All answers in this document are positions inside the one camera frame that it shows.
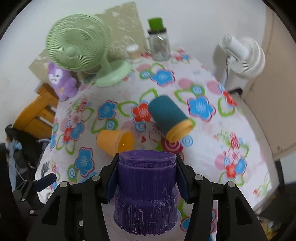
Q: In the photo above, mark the green desk fan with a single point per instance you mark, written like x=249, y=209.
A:
x=81, y=42

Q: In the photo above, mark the wooden chair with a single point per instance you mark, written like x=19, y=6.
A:
x=38, y=117

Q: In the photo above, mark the floral tablecloth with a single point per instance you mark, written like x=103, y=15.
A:
x=222, y=146

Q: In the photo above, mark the white standing fan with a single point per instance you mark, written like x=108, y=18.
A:
x=246, y=57

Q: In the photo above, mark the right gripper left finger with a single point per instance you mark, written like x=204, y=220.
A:
x=74, y=212

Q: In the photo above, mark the dark teal cup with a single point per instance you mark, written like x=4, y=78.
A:
x=170, y=119

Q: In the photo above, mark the green cup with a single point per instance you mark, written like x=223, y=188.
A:
x=156, y=24

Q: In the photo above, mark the orange cup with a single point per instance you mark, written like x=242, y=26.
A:
x=115, y=141

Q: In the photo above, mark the purple plush toy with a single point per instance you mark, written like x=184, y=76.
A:
x=62, y=82

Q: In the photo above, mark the beige patterned board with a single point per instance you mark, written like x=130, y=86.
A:
x=125, y=29

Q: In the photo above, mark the black clothing pile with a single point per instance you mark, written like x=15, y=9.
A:
x=23, y=153

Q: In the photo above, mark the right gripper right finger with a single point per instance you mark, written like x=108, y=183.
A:
x=236, y=218

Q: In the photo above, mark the glass mason jar mug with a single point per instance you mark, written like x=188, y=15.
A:
x=159, y=45

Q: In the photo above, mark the cotton swab container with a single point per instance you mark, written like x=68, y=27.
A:
x=133, y=52

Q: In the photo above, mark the white printed t-shirt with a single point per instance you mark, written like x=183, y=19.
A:
x=43, y=169

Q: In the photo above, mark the purple cup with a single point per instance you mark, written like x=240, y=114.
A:
x=146, y=196

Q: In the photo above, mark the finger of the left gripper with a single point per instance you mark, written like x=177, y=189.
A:
x=47, y=181

